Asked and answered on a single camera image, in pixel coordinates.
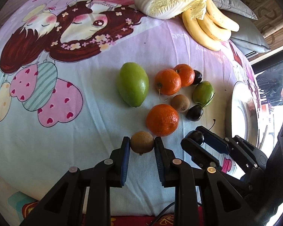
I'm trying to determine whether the dark cherry with stem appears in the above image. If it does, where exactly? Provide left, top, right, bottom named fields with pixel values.
left=186, top=130, right=205, bottom=146

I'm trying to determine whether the small green mango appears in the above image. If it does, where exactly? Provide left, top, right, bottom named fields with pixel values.
left=192, top=81, right=215, bottom=107

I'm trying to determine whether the brown kiwi fruit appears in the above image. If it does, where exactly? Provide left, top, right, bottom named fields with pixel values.
left=131, top=131, right=154, bottom=155
left=171, top=94, right=190, bottom=113

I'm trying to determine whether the orange mandarin front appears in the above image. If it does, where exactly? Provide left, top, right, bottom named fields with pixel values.
left=146, top=104, right=179, bottom=137

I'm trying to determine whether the orange mandarin with stem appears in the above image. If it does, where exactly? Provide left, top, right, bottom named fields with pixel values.
left=154, top=68, right=181, bottom=102

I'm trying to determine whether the large green mango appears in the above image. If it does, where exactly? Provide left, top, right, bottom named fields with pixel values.
left=116, top=62, right=149, bottom=108

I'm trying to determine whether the silver metal plate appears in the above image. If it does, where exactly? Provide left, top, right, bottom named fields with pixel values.
left=227, top=81, right=259, bottom=146

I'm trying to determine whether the grey sofa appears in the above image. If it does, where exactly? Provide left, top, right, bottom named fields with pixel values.
left=222, top=10, right=270, bottom=55

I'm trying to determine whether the yellow banana middle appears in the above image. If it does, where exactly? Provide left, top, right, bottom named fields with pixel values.
left=196, top=14, right=231, bottom=41

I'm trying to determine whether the yellow banana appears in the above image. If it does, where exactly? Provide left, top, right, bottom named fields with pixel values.
left=206, top=0, right=240, bottom=32
left=196, top=14, right=231, bottom=41
left=182, top=8, right=221, bottom=52

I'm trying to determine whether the yellow banana bottom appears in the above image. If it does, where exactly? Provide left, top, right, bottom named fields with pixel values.
left=182, top=8, right=221, bottom=52

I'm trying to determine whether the yellow banana top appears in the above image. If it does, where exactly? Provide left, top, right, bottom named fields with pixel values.
left=206, top=0, right=240, bottom=32

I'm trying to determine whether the cartoon print bed sheet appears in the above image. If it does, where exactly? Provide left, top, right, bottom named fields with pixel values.
left=0, top=0, right=261, bottom=225

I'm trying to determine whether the grey pillow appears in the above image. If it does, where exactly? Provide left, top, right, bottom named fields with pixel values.
left=212, top=0, right=258, bottom=20

